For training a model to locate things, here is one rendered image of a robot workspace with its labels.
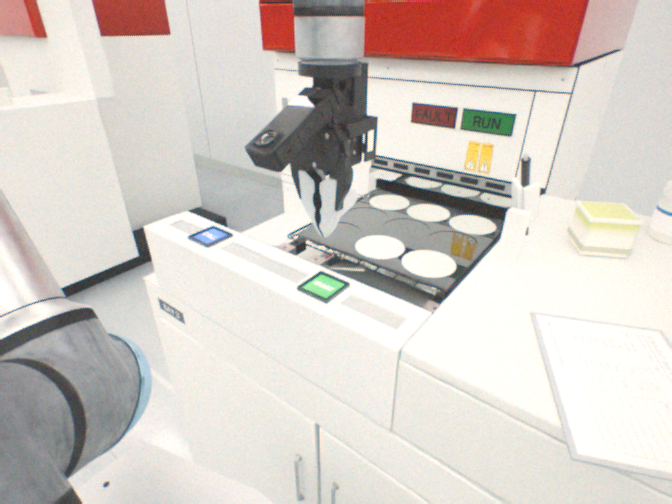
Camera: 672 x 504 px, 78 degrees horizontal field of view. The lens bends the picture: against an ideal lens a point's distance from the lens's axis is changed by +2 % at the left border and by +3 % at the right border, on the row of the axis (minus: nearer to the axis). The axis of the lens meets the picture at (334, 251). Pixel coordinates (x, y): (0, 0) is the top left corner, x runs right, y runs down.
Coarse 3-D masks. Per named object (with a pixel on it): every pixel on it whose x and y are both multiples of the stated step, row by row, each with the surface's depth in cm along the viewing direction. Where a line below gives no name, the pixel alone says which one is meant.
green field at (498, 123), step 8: (464, 112) 94; (472, 112) 93; (480, 112) 92; (464, 120) 94; (472, 120) 93; (480, 120) 92; (488, 120) 91; (496, 120) 90; (504, 120) 89; (512, 120) 88; (472, 128) 94; (480, 128) 93; (488, 128) 92; (496, 128) 91; (504, 128) 90
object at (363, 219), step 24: (384, 192) 109; (360, 216) 96; (384, 216) 96; (408, 216) 95; (480, 216) 95; (312, 240) 85; (336, 240) 85; (408, 240) 85; (432, 240) 85; (456, 240) 85; (480, 240) 85; (384, 264) 76; (456, 264) 76
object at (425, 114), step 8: (416, 104) 100; (416, 112) 101; (424, 112) 99; (432, 112) 98; (440, 112) 97; (448, 112) 96; (416, 120) 102; (424, 120) 100; (432, 120) 99; (440, 120) 98; (448, 120) 97
